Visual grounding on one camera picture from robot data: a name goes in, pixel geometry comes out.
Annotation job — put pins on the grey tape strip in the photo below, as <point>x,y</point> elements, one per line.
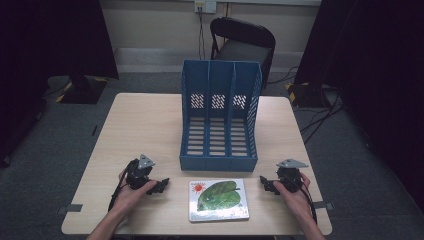
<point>322,205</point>
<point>70,208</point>

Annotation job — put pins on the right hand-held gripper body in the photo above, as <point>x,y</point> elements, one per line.
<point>289,176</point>

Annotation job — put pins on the blue three-slot file rack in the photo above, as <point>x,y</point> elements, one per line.
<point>220,163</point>

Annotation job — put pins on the person's right hand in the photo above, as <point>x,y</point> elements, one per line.
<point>298,201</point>

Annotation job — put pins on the picture book green leaf cover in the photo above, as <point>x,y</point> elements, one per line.
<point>218,200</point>

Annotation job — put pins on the black folding chair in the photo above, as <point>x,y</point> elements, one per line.
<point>245,50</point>

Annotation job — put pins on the black stand base yellow stripes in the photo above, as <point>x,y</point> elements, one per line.
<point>305,95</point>
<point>83,90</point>

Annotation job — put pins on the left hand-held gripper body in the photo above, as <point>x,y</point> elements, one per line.
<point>137,175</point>

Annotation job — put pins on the person's left hand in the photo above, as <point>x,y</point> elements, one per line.
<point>128,200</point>

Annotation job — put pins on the white wall socket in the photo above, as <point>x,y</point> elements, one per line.
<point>205,6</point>

